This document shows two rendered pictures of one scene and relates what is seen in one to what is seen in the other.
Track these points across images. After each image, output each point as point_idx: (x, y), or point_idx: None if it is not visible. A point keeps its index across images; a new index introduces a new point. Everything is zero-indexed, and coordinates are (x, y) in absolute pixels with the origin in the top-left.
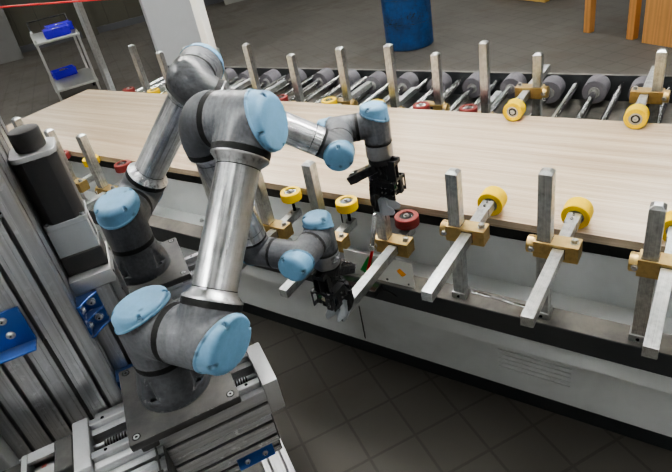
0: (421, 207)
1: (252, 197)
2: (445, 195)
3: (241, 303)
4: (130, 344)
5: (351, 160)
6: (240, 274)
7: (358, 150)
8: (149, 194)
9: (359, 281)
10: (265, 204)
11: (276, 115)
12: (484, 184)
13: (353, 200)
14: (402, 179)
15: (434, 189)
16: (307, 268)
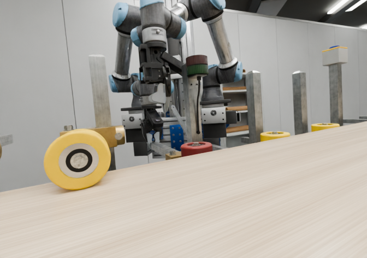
0: (202, 153)
1: (117, 43)
2: (206, 168)
3: (112, 74)
4: None
5: (131, 39)
6: (116, 68)
7: None
8: (219, 70)
9: (163, 145)
10: (296, 121)
11: (116, 11)
12: (173, 217)
13: (269, 134)
14: (143, 68)
15: (243, 165)
16: (130, 88)
